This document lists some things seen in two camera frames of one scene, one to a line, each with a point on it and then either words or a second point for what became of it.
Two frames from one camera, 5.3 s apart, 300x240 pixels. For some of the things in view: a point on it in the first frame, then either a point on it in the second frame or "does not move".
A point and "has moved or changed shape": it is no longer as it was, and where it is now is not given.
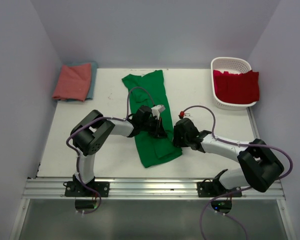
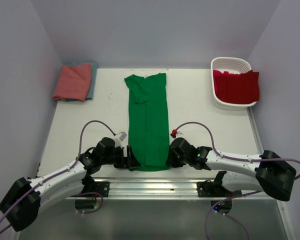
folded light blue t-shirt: [89, 95] does not move
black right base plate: [215, 189] does not move
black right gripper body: [179, 140] to [176, 161]
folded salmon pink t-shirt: [74, 82] does not move
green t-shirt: [148, 90] has moved or changed shape
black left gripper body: [151, 126] to [116, 158]
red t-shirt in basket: [241, 88] does not move
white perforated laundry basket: [234, 65] does not move
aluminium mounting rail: [54, 188] does not move
